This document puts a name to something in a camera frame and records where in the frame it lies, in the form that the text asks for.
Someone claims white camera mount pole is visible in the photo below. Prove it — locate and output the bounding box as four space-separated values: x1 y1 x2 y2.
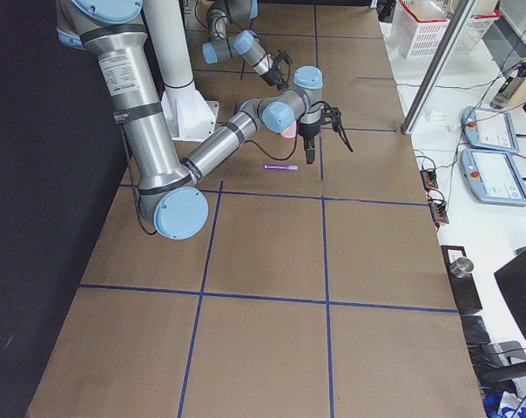
143 0 216 142

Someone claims metal cup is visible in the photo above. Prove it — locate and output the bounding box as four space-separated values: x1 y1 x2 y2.
449 257 474 279

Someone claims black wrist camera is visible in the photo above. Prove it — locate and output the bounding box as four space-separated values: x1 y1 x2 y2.
273 50 292 66
321 104 342 133

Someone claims red white plastic basket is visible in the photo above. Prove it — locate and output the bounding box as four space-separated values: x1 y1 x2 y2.
390 1 449 58

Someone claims black power strip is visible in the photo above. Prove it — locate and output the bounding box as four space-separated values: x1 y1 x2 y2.
420 168 438 191
428 199 449 226

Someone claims far blue teach pendant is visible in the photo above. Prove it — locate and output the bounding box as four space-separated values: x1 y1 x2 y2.
462 106 519 154

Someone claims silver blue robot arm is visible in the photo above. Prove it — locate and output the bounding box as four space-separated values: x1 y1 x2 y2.
56 1 324 239
202 1 292 91

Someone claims near blue teach pendant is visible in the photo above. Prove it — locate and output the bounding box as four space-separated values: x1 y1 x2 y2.
460 149 526 206

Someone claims left black power strip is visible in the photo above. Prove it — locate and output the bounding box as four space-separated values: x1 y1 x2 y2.
420 168 438 191

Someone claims purple highlighter pen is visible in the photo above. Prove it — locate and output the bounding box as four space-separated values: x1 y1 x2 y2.
264 164 298 171

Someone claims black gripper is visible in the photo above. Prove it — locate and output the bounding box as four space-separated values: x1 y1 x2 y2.
298 122 320 165
261 66 288 91

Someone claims blue teach pendant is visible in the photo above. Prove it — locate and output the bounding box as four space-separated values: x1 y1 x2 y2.
462 106 519 154
460 149 526 206

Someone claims pink mesh pen holder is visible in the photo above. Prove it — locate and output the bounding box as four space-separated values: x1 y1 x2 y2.
280 122 297 138

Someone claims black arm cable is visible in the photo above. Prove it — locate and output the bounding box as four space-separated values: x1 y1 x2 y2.
245 104 354 160

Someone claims right black power strip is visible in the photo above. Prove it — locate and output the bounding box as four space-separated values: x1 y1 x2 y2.
428 199 449 226

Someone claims aluminium frame post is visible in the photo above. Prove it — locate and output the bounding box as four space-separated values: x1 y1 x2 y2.
401 0 476 135

